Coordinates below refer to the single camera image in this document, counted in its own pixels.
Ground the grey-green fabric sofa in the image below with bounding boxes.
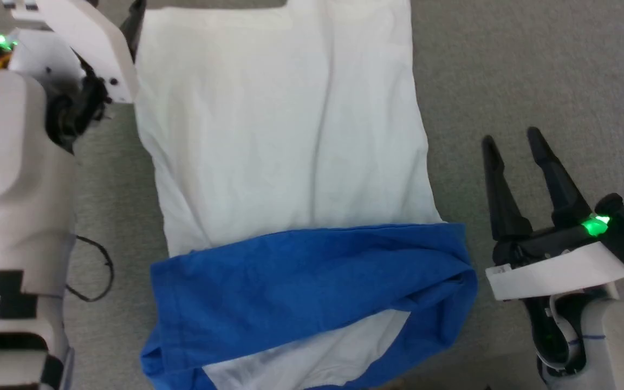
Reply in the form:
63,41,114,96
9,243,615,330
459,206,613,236
0,0,624,390

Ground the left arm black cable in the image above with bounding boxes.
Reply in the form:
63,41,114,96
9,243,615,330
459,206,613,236
65,235,115,303

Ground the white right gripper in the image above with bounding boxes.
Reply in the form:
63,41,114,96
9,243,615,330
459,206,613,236
481,127,624,302

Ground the white and blue t-shirt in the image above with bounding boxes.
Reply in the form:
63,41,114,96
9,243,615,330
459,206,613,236
134,0,478,390

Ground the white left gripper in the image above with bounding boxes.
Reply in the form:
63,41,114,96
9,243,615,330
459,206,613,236
2,0,147,105

